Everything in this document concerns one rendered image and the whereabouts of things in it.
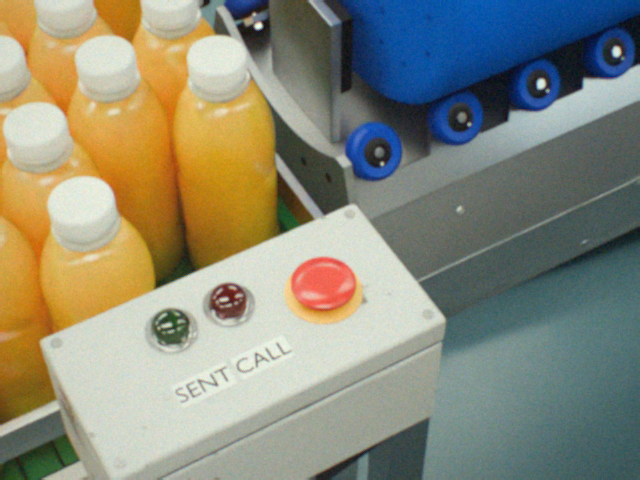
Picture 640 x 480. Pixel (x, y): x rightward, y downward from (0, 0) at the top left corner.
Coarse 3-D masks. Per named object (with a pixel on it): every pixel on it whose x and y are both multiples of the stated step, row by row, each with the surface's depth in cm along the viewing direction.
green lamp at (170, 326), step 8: (160, 312) 67; (168, 312) 67; (176, 312) 67; (184, 312) 67; (152, 320) 67; (160, 320) 67; (168, 320) 67; (176, 320) 67; (184, 320) 67; (152, 328) 67; (160, 328) 67; (168, 328) 67; (176, 328) 67; (184, 328) 67; (152, 336) 67; (160, 336) 67; (168, 336) 67; (176, 336) 67; (184, 336) 67; (168, 344) 67; (176, 344) 67
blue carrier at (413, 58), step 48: (384, 0) 92; (432, 0) 85; (480, 0) 83; (528, 0) 85; (576, 0) 88; (624, 0) 92; (384, 48) 95; (432, 48) 88; (480, 48) 87; (528, 48) 91; (432, 96) 92
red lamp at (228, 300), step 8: (216, 288) 68; (224, 288) 68; (232, 288) 68; (240, 288) 68; (216, 296) 68; (224, 296) 68; (232, 296) 68; (240, 296) 68; (216, 304) 68; (224, 304) 68; (232, 304) 68; (240, 304) 68; (216, 312) 68; (224, 312) 68; (232, 312) 68; (240, 312) 68
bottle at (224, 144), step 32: (192, 96) 83; (224, 96) 82; (256, 96) 84; (192, 128) 83; (224, 128) 83; (256, 128) 84; (192, 160) 85; (224, 160) 84; (256, 160) 85; (192, 192) 88; (224, 192) 86; (256, 192) 88; (192, 224) 91; (224, 224) 89; (256, 224) 90; (192, 256) 94; (224, 256) 92
